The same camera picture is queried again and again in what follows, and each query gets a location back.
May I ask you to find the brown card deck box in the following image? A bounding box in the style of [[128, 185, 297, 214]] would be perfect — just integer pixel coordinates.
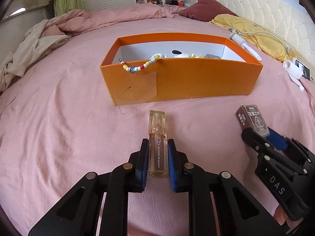
[[235, 105, 270, 137]]

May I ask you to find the clear perfume bottle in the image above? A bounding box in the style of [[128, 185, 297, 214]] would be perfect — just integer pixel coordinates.
[[148, 110, 169, 177]]

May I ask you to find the colourful bead strap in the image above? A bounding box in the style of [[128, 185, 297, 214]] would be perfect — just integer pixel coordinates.
[[119, 53, 163, 74]]

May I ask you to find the yellow green Snoopy figure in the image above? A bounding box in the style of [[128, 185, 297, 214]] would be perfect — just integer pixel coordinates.
[[172, 50, 204, 58]]

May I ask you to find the white toilet paper roll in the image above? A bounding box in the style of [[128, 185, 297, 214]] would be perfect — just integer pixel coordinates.
[[283, 60, 305, 91]]

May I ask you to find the clear plastic card sleeve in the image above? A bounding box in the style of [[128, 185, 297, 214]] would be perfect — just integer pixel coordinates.
[[113, 72, 157, 114]]

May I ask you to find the yellow pillow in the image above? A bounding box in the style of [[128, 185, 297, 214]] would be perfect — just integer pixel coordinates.
[[210, 14, 298, 62]]

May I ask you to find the white lint roller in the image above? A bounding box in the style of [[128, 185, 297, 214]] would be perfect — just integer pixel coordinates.
[[230, 30, 262, 61]]

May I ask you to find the orange cardboard box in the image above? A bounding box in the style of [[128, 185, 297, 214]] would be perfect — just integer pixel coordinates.
[[100, 32, 263, 104]]

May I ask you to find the dark red pillow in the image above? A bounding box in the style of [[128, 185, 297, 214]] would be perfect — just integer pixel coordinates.
[[179, 0, 238, 22]]

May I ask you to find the beige cloth garment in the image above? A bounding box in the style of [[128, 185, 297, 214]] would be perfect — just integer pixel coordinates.
[[1, 20, 69, 92]]

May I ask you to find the red soda can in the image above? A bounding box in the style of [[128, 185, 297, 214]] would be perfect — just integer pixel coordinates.
[[177, 0, 184, 7]]

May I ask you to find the pink duvet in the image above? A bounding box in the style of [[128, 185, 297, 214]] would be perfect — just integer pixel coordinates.
[[24, 3, 185, 36]]

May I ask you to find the white charging cable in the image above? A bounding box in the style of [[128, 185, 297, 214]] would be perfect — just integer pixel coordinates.
[[228, 27, 291, 54]]

